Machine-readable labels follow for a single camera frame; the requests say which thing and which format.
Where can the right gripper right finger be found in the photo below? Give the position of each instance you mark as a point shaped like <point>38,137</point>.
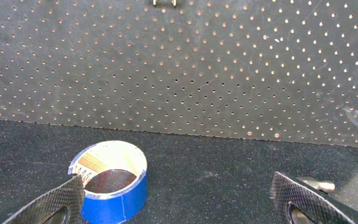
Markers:
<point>300,196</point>

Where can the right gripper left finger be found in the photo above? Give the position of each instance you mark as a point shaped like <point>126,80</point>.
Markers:
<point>61,196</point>

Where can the roll of blue tape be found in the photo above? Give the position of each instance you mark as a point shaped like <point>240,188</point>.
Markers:
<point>117,208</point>

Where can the black pegboard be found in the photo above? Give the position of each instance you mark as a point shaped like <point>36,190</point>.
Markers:
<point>179,62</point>

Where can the metal hook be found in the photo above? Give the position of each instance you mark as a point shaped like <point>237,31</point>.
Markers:
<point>174,3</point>

